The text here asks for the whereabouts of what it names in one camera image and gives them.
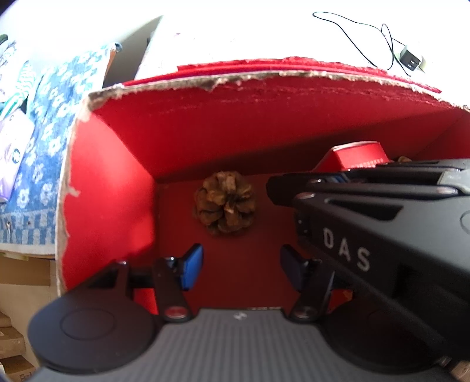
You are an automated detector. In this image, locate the blue floral cloth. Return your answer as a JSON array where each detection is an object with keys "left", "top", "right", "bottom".
[{"left": 0, "top": 46, "right": 119, "bottom": 255}]

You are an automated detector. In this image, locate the white purple package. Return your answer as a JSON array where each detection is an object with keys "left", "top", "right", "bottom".
[{"left": 0, "top": 110, "right": 35, "bottom": 201}]

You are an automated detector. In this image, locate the brown cardboard box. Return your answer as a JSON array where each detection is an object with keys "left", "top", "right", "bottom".
[
  {"left": 0, "top": 253, "right": 52, "bottom": 288},
  {"left": 0, "top": 312, "right": 39, "bottom": 382}
]

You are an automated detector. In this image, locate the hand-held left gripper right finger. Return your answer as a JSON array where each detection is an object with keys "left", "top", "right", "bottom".
[{"left": 280, "top": 245, "right": 336, "bottom": 323}]

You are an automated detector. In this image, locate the brown pine cone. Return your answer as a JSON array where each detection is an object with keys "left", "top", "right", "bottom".
[{"left": 193, "top": 171, "right": 256, "bottom": 236}]

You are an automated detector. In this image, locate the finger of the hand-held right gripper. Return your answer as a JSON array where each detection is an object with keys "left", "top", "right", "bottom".
[
  {"left": 266, "top": 170, "right": 460, "bottom": 222},
  {"left": 347, "top": 159, "right": 470, "bottom": 195}
]

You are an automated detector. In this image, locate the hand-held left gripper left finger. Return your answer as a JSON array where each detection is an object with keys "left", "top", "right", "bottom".
[{"left": 83, "top": 244, "right": 204, "bottom": 324}]

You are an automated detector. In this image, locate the black charger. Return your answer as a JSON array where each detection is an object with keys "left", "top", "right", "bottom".
[{"left": 398, "top": 44, "right": 427, "bottom": 74}]

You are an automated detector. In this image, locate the pile of clothes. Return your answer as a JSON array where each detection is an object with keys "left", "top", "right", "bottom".
[{"left": 0, "top": 33, "right": 39, "bottom": 122}]

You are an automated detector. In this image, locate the small red packet box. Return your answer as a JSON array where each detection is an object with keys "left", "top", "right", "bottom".
[{"left": 312, "top": 140, "right": 390, "bottom": 173}]

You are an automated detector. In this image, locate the black cable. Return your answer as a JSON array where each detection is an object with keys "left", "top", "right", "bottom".
[{"left": 313, "top": 12, "right": 409, "bottom": 78}]

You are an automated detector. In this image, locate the large red cardboard box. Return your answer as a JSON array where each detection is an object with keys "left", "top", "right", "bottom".
[{"left": 57, "top": 57, "right": 470, "bottom": 313}]

